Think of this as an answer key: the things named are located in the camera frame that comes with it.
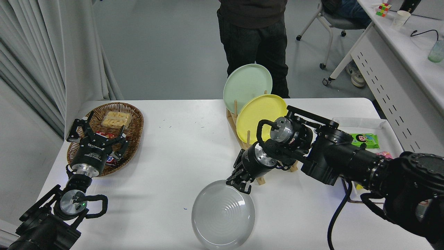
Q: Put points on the yellow plate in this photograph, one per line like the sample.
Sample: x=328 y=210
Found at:
x=258 y=111

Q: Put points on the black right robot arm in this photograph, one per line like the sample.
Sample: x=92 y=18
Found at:
x=347 y=159

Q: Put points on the pale green plate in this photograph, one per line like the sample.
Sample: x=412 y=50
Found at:
x=246 y=86

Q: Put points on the clear pack of biscuits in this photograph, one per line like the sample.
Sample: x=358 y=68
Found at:
x=117 y=119

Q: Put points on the white wheeled office chair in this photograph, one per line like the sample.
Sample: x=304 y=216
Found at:
x=341 y=22

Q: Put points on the red snack bar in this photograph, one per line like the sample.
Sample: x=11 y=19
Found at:
x=105 y=134

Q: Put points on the white desk with perforated panel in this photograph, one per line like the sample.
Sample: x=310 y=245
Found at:
x=399 y=48

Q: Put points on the yellow snack pack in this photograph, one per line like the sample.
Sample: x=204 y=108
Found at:
x=358 y=187

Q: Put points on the wooden plate rack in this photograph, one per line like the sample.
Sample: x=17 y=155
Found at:
x=259 y=180

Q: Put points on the seated person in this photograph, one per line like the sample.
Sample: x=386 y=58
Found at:
x=357 y=74

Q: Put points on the standing person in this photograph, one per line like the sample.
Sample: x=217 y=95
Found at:
x=255 y=38

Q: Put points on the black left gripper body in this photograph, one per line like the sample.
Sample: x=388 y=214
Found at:
x=92 y=152

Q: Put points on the pink snack pack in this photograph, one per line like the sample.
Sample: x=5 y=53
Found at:
x=384 y=155

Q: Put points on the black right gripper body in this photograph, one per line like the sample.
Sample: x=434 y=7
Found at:
x=251 y=165

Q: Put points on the colourful puzzle cube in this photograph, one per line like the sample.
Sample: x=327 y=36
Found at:
x=383 y=9

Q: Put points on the green snack pack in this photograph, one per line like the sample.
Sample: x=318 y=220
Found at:
x=366 y=140

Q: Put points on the brown and blue snack bar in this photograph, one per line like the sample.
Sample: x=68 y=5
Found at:
x=110 y=161

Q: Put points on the grey plate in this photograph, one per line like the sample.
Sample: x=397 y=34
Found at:
x=222 y=217

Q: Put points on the black box device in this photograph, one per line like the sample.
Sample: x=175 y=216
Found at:
x=410 y=5

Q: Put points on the grey curtain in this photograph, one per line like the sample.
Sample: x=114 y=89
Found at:
x=52 y=52

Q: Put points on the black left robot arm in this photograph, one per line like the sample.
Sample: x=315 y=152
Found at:
x=45 y=229

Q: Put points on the brown wicker basket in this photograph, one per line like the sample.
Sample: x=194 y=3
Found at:
x=133 y=132

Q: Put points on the white paper cup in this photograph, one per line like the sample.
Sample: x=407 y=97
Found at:
x=400 y=20

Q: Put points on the pale green glass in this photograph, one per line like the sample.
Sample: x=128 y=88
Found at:
x=436 y=52

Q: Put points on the white tray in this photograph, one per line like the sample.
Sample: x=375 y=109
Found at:
x=360 y=123

